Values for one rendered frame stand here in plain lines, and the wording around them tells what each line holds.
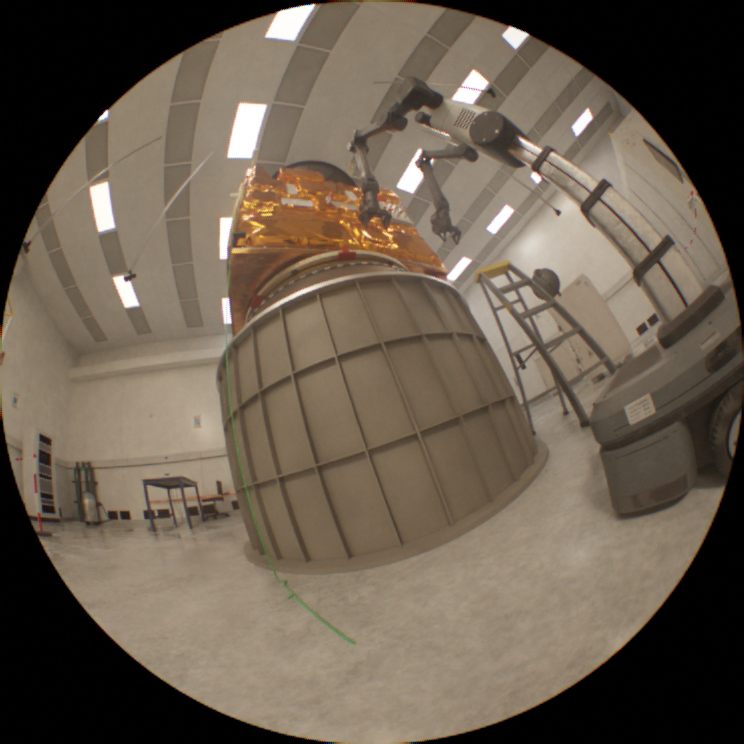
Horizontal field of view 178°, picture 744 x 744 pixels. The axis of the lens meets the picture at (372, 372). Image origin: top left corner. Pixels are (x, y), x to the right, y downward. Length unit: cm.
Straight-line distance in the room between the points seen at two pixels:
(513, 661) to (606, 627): 12
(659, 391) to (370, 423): 83
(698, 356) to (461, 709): 54
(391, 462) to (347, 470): 16
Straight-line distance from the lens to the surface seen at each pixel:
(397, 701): 42
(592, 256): 853
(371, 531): 90
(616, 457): 52
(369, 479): 87
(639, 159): 592
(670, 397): 48
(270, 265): 179
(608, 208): 73
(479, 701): 38
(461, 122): 105
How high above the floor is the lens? 34
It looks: 21 degrees up
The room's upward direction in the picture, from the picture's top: 20 degrees counter-clockwise
